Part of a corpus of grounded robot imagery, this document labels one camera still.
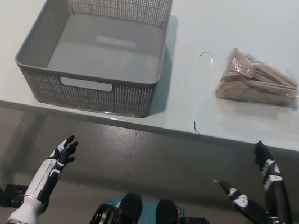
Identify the grey perforated plastic basket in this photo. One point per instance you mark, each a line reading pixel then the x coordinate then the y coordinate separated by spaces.
pixel 95 92

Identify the black floor foot plate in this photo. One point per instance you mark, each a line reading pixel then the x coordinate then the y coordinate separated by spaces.
pixel 14 191

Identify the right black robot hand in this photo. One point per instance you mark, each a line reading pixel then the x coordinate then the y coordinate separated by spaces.
pixel 280 201

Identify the small white floor scrap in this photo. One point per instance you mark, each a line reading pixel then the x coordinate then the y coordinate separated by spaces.
pixel 215 181

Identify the clear bag of wooden forks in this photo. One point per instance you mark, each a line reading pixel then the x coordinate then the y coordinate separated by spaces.
pixel 254 81

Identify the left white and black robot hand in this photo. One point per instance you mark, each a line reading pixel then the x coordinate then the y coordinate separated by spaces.
pixel 49 168

